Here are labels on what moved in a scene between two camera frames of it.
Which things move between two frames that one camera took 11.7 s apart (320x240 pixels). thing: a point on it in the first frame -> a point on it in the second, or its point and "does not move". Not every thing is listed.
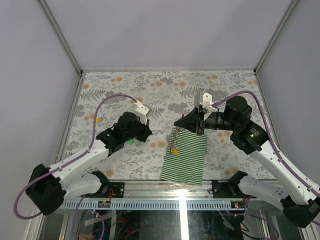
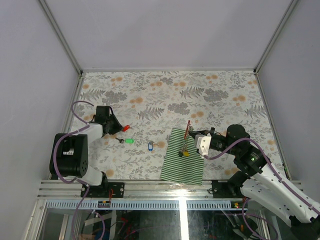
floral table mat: x=164 y=96 does not move
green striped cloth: x=185 y=159 does not move
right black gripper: x=190 y=121 -> x=193 y=133
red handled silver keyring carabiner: x=175 y=146 -> x=185 y=135
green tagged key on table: x=131 y=141 does not move
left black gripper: x=147 y=131 -> x=119 y=127
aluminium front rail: x=161 y=192 does not move
